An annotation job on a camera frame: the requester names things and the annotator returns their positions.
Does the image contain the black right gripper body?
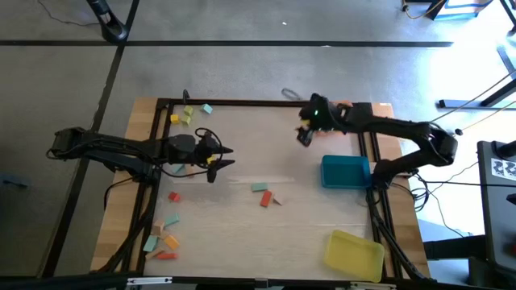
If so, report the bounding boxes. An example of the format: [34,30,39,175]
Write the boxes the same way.
[297,93,347,147]

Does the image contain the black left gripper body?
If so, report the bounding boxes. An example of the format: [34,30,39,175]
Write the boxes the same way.
[195,130,222,184]

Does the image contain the teal plastic bin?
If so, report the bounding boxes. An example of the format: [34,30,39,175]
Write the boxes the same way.
[320,155,372,190]

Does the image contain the black stand legs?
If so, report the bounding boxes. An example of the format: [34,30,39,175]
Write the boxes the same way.
[438,43,516,110]

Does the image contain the yellow plastic bin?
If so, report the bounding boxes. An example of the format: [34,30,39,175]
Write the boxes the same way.
[322,229,386,284]

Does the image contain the black stand base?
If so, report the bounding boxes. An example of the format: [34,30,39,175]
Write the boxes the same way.
[85,0,130,44]

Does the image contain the blue box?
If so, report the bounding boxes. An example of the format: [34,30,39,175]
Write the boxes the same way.
[427,0,495,22]

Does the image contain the black-and-white marker sticker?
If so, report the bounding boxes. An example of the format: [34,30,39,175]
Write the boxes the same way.
[490,157,516,181]

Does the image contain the grey floor object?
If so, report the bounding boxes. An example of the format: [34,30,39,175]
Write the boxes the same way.
[0,172,31,190]

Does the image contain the black equipment cart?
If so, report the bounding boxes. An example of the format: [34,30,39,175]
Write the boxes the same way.
[477,139,516,279]

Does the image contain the black table frame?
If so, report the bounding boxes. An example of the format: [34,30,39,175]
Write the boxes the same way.
[136,97,404,283]

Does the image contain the silver bracket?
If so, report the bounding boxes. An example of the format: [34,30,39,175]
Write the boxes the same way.
[127,275,173,287]

